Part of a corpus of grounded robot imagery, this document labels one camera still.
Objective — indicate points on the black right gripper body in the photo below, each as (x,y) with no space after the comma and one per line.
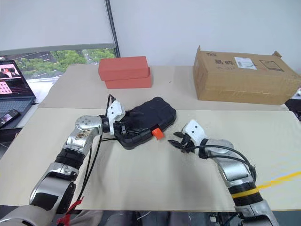
(188,146)

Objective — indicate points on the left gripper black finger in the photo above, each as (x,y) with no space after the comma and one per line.
(137,130)
(138,135)

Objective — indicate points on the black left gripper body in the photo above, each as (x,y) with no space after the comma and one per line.
(120,129)

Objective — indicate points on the black plastic tool case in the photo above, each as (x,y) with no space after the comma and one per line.
(152,115)

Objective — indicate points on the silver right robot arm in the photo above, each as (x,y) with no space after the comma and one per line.
(240,174)

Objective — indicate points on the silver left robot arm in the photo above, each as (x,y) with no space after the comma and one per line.
(70,150)

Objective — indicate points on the large red box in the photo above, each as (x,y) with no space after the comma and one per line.
(131,83)

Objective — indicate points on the small red box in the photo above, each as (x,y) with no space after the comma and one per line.
(122,68)

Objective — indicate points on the brown cardboard shipping box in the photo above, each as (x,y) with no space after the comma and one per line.
(242,80)

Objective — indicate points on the red ribbon tag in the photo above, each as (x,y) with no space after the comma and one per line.
(70,209)

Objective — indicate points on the yellow tape strip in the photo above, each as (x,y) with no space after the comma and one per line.
(282,179)

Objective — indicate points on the dark window mullion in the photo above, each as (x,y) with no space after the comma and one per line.
(113,28)

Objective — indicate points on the black smartphone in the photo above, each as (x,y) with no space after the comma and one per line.
(8,116)

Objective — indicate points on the dark laptop computer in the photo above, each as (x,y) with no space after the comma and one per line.
(11,94)

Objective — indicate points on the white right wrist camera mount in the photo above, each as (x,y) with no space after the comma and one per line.
(195,131)

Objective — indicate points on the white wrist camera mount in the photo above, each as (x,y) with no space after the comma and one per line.
(195,131)
(114,113)

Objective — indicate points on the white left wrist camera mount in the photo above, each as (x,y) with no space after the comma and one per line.
(114,113)

